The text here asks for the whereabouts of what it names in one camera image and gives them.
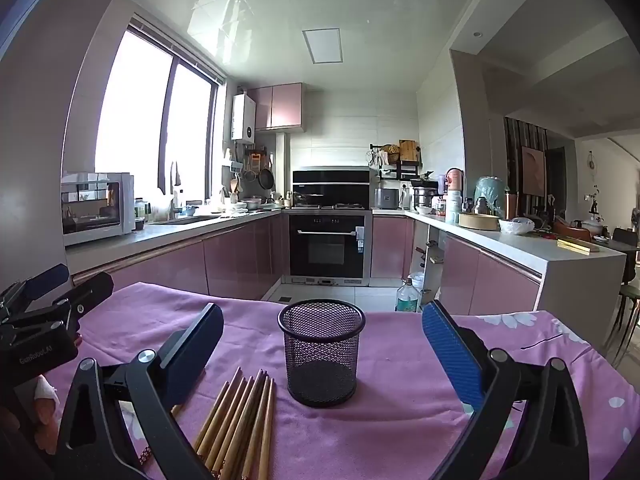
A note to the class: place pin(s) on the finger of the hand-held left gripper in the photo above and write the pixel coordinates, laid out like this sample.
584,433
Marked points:
45,280
95,287

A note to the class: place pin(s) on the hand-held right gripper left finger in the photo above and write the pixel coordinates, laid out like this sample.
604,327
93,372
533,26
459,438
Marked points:
192,355

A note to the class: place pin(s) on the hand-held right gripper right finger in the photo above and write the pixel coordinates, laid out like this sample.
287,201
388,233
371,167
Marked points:
450,355

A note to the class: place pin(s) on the bunch of wooden chopsticks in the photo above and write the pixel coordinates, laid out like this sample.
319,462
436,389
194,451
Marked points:
250,425

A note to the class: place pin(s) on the black mesh pen holder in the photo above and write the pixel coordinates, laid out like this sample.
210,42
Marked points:
320,360

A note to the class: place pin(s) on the person's left hand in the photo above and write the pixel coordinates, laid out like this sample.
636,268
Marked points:
46,407

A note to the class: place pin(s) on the plastic oil bottle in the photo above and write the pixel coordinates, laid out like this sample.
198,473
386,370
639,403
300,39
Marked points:
406,297

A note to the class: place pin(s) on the pink floral tablecloth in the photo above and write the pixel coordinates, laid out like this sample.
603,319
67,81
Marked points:
400,410

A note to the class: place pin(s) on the white countertop oven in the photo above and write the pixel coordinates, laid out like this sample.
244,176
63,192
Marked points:
90,210

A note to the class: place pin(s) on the pink peninsula base cabinets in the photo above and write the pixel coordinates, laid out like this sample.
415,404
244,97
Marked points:
490,280

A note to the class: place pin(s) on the long pink base cabinets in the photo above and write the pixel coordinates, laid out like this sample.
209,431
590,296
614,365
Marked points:
235,260

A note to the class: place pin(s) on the steel sink faucet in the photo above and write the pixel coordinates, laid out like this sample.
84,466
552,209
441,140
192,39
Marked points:
175,205

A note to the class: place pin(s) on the narrow pink base cabinet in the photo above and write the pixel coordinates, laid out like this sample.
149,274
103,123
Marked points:
392,250

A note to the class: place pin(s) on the round bamboo steamer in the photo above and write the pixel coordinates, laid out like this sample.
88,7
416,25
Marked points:
477,221

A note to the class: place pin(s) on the white plastic bag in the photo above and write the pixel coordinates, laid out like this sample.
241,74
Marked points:
515,226

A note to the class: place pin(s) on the white canister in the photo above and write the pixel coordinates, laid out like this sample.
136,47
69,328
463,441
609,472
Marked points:
452,207

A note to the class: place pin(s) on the steel stock pot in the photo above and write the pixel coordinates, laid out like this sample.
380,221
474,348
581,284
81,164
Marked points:
423,197

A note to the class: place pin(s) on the black built-in oven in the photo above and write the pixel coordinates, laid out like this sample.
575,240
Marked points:
327,250

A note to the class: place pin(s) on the copper vacuum flask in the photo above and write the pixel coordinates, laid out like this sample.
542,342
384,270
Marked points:
512,204

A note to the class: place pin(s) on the grey rice cooker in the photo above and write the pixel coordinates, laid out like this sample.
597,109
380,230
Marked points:
387,199

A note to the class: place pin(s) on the flat yellow box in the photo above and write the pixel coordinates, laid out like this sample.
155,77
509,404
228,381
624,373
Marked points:
577,245

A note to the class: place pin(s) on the large kitchen window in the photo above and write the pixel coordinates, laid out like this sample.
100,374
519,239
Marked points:
140,125

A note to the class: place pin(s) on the pink kettle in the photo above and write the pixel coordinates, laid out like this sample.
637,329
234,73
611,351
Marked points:
455,180

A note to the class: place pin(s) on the gas cooktop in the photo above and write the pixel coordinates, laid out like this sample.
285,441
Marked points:
345,206

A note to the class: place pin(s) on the white casserole pot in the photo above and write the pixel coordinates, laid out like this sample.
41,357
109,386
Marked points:
590,226

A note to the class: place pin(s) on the hanging black frying pan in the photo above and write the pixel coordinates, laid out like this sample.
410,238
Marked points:
266,178

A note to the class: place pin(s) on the black range hood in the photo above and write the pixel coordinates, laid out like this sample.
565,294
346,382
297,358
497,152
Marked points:
330,185

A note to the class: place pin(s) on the wooden cutting board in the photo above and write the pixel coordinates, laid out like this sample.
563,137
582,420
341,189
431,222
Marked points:
407,150

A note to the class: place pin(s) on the dark dining chair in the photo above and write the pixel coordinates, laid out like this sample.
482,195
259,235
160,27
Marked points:
625,237

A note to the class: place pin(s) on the white water heater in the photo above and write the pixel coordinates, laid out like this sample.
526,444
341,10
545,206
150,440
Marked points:
243,117

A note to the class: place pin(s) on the flat ceiling light panel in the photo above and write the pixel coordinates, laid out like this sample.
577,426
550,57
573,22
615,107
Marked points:
322,46

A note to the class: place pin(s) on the black wall rack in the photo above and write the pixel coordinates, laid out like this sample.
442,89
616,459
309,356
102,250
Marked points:
400,167

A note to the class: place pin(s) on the framed wall picture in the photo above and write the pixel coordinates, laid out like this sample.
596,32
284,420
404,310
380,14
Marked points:
533,170

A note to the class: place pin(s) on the pink wall cabinet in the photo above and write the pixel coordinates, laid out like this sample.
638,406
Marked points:
280,107

